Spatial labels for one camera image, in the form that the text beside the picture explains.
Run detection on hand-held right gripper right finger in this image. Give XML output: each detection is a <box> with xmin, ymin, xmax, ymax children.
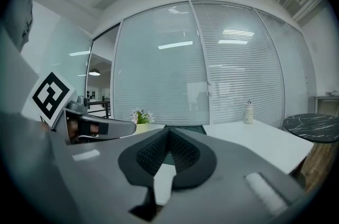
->
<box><xmin>163</xmin><ymin>128</ymin><xmax>305</xmax><ymax>224</ymax></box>

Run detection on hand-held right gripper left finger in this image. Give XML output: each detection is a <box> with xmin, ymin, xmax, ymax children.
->
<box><xmin>52</xmin><ymin>128</ymin><xmax>171</xmax><ymax>224</ymax></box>

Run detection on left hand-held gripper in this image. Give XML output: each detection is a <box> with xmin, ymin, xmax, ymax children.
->
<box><xmin>22</xmin><ymin>71</ymin><xmax>137</xmax><ymax>146</ymax></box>

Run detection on person's left hand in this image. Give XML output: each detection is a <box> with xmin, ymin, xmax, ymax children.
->
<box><xmin>67</xmin><ymin>119</ymin><xmax>100</xmax><ymax>139</ymax></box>

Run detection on potted flower plant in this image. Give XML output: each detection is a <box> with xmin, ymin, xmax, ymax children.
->
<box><xmin>130</xmin><ymin>108</ymin><xmax>155</xmax><ymax>126</ymax></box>

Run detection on black metal railing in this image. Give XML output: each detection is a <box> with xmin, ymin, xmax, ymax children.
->
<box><xmin>86</xmin><ymin>100</ymin><xmax>111</xmax><ymax>118</ymax></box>

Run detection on white patterned bottle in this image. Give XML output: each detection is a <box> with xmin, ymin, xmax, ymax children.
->
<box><xmin>244</xmin><ymin>99</ymin><xmax>254</xmax><ymax>124</ymax></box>

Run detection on person's grey shirt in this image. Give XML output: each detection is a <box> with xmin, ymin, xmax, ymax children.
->
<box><xmin>4</xmin><ymin>0</ymin><xmax>34</xmax><ymax>52</ymax></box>

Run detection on white window blinds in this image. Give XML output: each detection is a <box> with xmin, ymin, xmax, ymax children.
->
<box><xmin>113</xmin><ymin>1</ymin><xmax>317</xmax><ymax>126</ymax></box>

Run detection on round black marble table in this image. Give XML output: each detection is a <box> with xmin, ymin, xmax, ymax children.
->
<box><xmin>282</xmin><ymin>113</ymin><xmax>339</xmax><ymax>145</ymax></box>

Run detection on white side cabinet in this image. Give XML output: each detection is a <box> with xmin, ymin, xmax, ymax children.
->
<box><xmin>314</xmin><ymin>95</ymin><xmax>339</xmax><ymax>115</ymax></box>

